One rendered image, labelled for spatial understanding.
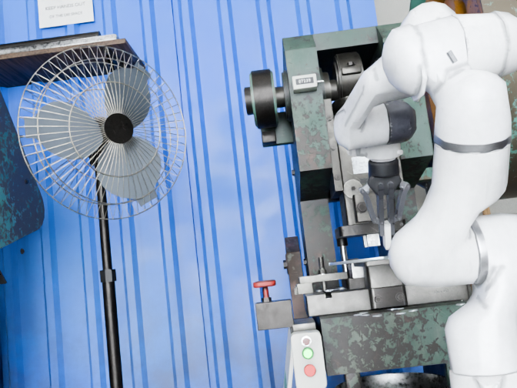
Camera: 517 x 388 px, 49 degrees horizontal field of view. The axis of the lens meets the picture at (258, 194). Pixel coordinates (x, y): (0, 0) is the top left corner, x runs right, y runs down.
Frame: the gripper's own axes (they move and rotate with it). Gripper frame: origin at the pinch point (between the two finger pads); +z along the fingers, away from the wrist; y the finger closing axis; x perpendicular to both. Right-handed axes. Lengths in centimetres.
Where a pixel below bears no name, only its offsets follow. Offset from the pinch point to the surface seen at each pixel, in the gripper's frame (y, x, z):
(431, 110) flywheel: 35, 71, -18
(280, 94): -21, 44, -34
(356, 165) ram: -1.8, 27.3, -11.9
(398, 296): 2.7, 2.1, 18.9
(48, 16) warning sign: -136, 188, -72
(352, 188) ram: -4.2, 22.9, -6.5
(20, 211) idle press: -127, 80, 5
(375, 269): -2.3, 6.1, 12.3
